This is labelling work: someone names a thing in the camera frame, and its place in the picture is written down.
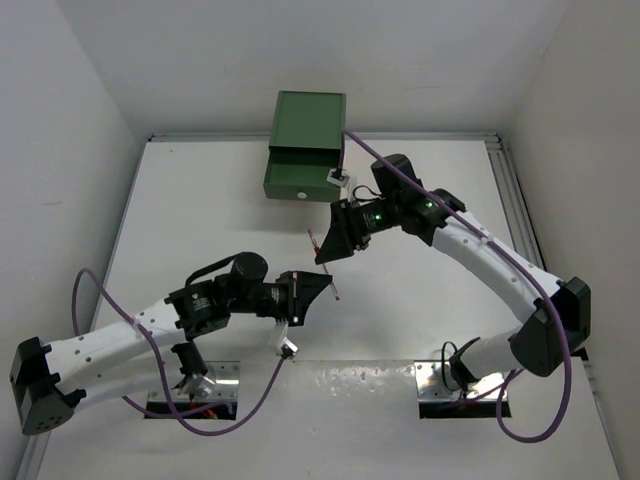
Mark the green top drawer unit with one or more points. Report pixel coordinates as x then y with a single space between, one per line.
308 120

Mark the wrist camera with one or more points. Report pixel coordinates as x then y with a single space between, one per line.
339 177
282 345

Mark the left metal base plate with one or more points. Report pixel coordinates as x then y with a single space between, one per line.
221 383

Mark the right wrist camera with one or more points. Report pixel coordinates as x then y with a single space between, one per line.
339 177

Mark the green top drawer tray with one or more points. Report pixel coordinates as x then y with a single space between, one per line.
301 174

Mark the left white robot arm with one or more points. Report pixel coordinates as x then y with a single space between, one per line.
53 381

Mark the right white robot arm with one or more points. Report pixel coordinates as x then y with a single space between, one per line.
447 226

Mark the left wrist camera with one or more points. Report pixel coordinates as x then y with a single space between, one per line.
282 345

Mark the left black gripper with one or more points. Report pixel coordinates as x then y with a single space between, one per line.
304 285

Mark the red gel pen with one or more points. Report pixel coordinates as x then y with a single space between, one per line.
316 249

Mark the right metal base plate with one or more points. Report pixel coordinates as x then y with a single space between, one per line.
431 389

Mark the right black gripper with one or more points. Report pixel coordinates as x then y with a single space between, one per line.
344 234

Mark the metal base plate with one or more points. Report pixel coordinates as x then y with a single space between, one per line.
221 383
431 389

